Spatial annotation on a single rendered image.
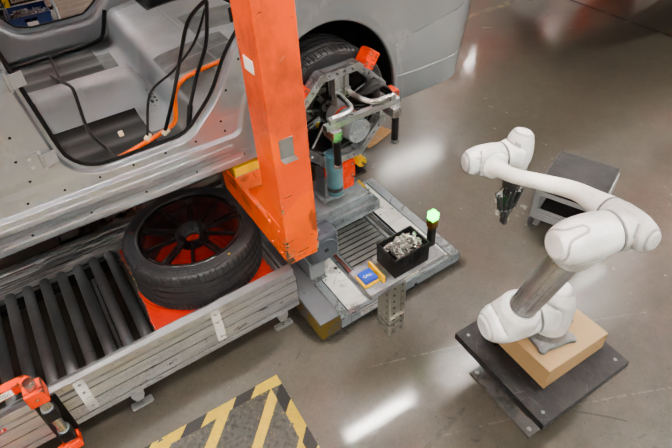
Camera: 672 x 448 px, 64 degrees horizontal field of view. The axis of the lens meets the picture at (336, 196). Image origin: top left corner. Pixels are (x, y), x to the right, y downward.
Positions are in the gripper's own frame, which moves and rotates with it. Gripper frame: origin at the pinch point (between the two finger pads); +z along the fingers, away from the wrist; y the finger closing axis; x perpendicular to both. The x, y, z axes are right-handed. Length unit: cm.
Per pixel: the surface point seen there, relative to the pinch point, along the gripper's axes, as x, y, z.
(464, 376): -19, -20, 76
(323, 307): 36, -70, 64
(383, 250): 19, -46, 19
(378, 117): 90, -16, -5
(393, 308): 17, -40, 58
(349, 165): 85, -35, 17
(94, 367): 25, -174, 44
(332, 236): 55, -56, 37
